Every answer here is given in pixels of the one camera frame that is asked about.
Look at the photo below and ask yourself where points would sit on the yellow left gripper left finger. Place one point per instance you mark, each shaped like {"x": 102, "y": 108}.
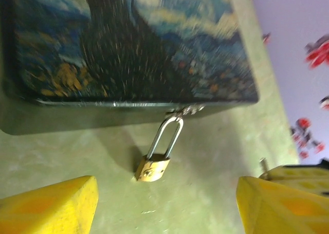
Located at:
{"x": 51, "y": 208}

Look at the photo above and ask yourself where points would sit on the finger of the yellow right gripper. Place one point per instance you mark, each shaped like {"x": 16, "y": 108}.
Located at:
{"x": 300, "y": 177}

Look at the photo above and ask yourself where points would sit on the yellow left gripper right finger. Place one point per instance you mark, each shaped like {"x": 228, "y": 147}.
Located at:
{"x": 282, "y": 213}

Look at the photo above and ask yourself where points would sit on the brass padlock with long shackle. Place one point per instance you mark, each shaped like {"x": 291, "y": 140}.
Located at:
{"x": 153, "y": 168}

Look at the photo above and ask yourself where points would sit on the starry night printed tin box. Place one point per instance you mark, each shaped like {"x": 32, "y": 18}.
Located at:
{"x": 115, "y": 51}

